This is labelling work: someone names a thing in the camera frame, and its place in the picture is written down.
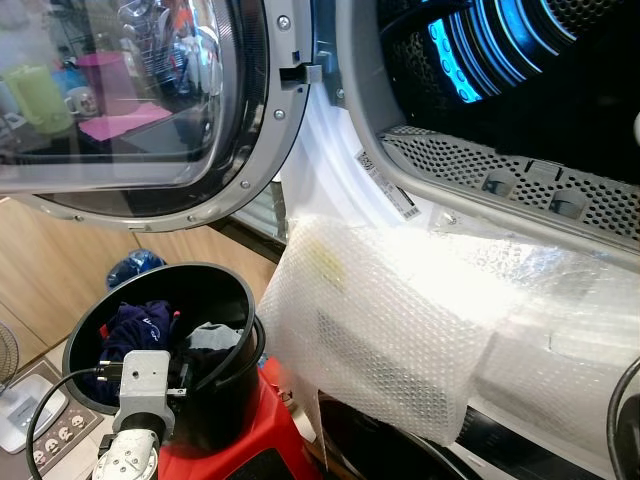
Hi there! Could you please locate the white washing machine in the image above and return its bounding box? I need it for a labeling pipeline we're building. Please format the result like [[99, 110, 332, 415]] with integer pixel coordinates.
[[245, 0, 640, 273]]

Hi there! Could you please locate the grey perforated lint filter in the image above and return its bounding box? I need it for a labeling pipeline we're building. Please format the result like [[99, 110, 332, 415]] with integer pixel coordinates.
[[378, 125, 640, 249]]

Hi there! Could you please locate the clear bubble wrap sheet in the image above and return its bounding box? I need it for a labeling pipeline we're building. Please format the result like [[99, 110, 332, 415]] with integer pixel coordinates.
[[258, 215, 640, 477]]

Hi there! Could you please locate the white barcode label sticker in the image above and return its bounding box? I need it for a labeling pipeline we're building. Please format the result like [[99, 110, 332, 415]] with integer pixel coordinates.
[[355, 150, 421, 222]]

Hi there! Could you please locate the red plastic stool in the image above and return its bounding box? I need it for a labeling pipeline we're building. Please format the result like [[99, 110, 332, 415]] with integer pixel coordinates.
[[155, 360, 322, 480]]

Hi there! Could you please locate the black plastic laundry bucket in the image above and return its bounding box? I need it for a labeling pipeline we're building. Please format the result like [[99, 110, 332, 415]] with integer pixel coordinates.
[[62, 262, 267, 457]]

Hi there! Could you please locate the grey garment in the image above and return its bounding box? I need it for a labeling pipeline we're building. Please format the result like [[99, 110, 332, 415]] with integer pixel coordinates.
[[185, 320, 244, 354]]

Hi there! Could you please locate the blue crumpled plastic bag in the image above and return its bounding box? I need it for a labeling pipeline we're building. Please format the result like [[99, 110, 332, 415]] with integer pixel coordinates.
[[105, 250, 167, 292]]

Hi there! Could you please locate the dark blue garment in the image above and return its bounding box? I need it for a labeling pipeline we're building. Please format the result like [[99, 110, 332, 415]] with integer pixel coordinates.
[[80, 298, 187, 407]]

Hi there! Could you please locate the round glass washer door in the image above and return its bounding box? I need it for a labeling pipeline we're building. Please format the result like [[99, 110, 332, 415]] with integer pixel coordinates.
[[0, 0, 323, 234]]

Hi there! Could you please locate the white flat device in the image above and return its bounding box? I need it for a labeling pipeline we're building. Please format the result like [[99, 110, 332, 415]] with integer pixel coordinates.
[[0, 385, 67, 452]]

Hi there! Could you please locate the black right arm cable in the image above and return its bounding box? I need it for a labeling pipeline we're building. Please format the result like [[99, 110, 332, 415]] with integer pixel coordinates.
[[605, 358, 640, 480]]

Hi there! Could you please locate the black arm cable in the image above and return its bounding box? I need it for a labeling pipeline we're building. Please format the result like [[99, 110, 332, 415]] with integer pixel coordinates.
[[25, 362, 122, 480], [605, 358, 640, 480]]

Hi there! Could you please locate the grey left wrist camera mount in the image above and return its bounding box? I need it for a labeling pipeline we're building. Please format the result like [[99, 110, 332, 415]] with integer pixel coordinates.
[[115, 350, 191, 437]]

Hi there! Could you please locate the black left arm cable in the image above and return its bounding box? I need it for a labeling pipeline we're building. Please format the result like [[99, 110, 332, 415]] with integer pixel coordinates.
[[25, 362, 122, 480]]

